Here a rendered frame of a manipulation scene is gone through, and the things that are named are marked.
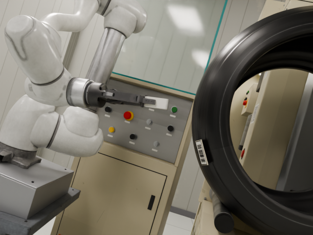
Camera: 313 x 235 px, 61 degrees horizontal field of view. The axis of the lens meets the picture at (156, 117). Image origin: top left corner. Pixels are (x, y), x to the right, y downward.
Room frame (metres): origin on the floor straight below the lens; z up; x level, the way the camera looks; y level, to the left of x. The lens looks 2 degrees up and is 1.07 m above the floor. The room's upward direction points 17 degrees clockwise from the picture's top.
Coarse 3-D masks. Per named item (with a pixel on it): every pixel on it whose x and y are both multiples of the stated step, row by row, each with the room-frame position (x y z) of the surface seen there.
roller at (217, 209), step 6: (216, 198) 0.77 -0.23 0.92; (216, 204) 0.71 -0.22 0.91; (222, 204) 0.69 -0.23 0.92; (216, 210) 0.65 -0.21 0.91; (222, 210) 0.63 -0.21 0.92; (228, 210) 0.64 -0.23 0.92; (216, 216) 0.61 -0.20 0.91; (222, 216) 0.60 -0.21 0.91; (228, 216) 0.60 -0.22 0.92; (216, 222) 0.60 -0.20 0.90; (222, 222) 0.60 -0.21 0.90; (228, 222) 0.60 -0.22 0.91; (216, 228) 0.61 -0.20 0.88; (222, 228) 0.60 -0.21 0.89; (228, 228) 0.60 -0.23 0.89
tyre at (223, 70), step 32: (256, 32) 0.61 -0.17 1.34; (288, 32) 0.59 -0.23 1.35; (224, 64) 0.62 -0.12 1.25; (256, 64) 0.86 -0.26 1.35; (288, 64) 0.84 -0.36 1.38; (224, 96) 0.61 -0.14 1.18; (192, 128) 0.68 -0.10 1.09; (224, 128) 0.60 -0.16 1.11; (224, 160) 0.60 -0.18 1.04; (224, 192) 0.62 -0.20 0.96; (256, 192) 0.58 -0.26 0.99; (288, 192) 0.83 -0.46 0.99; (256, 224) 0.60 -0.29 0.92; (288, 224) 0.57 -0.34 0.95
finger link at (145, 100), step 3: (138, 99) 0.73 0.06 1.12; (141, 99) 0.74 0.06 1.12; (144, 99) 0.75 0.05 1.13; (147, 99) 0.75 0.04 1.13; (150, 99) 0.75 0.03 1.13; (153, 99) 0.74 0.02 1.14; (141, 102) 0.74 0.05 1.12; (144, 102) 0.75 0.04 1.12; (147, 102) 0.75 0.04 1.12; (150, 102) 0.75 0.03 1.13; (153, 102) 0.74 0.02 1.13
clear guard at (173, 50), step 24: (144, 0) 1.44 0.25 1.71; (168, 0) 1.41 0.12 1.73; (192, 0) 1.39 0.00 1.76; (216, 0) 1.36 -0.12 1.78; (168, 24) 1.41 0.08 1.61; (192, 24) 1.38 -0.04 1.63; (216, 24) 1.35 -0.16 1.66; (144, 48) 1.42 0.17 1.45; (168, 48) 1.40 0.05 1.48; (192, 48) 1.37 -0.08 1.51; (120, 72) 1.44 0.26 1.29; (144, 72) 1.42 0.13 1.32; (168, 72) 1.39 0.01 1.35; (192, 72) 1.36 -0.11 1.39
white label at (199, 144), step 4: (200, 140) 0.61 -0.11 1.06; (196, 144) 0.65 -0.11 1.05; (200, 144) 0.62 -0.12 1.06; (200, 148) 0.62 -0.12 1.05; (200, 152) 0.63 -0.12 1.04; (204, 152) 0.61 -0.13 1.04; (200, 156) 0.64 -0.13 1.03; (204, 156) 0.61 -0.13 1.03; (200, 160) 0.64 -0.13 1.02; (204, 160) 0.62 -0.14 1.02; (204, 164) 0.62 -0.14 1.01
